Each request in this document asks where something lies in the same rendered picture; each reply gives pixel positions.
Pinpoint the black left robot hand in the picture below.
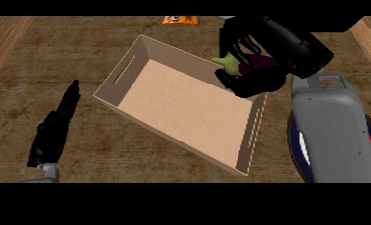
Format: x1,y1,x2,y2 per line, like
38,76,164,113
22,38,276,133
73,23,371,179
26,79,82,168

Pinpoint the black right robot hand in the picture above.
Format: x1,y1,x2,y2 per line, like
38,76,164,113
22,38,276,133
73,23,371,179
213,15,334,99

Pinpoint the purple eggplant with green stem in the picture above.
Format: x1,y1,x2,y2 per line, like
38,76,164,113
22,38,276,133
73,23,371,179
210,51,282,77

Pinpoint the open cardboard box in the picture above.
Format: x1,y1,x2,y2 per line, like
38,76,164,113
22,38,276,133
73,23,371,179
91,33,267,177

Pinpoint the pale wooden block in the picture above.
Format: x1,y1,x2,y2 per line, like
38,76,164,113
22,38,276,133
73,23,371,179
348,15,371,60

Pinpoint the orange packet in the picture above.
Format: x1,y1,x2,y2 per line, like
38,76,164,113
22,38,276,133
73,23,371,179
160,15,201,25

